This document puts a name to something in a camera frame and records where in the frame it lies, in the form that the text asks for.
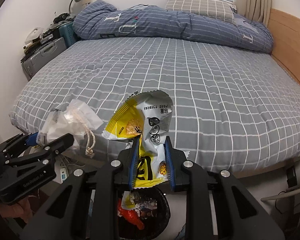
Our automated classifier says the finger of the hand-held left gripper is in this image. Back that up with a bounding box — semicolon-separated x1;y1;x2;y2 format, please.
0;132;40;157
4;133;75;180

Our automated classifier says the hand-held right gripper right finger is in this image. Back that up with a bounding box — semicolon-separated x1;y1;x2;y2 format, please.
164;136;285;240

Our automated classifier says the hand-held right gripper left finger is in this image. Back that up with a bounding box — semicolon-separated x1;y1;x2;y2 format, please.
20;134;143;240

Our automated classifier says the white drawstring pouch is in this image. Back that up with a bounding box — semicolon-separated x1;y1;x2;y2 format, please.
37;99;104;158

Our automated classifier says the black trash bin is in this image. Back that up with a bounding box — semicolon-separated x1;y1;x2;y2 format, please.
89;187;171;240

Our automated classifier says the yellow snack wrapper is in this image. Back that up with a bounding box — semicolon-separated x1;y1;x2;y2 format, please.
101;90;189;189

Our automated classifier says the red plastic bag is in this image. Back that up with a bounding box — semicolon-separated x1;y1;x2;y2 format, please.
117;199;145;230

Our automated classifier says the person's left hand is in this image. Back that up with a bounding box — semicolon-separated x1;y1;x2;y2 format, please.
0;195;33;224

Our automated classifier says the white power strip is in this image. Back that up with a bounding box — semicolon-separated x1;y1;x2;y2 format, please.
59;164;68;182

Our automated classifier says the grey suitcase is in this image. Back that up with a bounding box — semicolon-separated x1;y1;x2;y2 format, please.
21;37;67;82

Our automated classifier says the stack of dark boxes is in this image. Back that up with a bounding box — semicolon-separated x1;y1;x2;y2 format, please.
21;29;60;55

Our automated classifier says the white plastic bag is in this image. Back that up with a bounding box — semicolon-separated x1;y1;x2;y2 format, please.
25;27;44;44

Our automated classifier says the teal suitcase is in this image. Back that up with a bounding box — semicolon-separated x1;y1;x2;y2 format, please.
59;21;78;48

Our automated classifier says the black gadget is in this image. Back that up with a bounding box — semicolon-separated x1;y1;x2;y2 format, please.
52;12;74;24

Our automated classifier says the blue striped duvet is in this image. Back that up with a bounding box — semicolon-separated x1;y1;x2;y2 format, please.
72;0;274;53

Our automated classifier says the grey checked pillow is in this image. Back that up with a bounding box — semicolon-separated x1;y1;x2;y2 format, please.
165;0;237;25

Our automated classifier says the wooden headboard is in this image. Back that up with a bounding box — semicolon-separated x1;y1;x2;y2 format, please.
267;8;300;95

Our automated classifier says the beige pleated curtain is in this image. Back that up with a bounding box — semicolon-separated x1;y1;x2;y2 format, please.
234;0;273;28

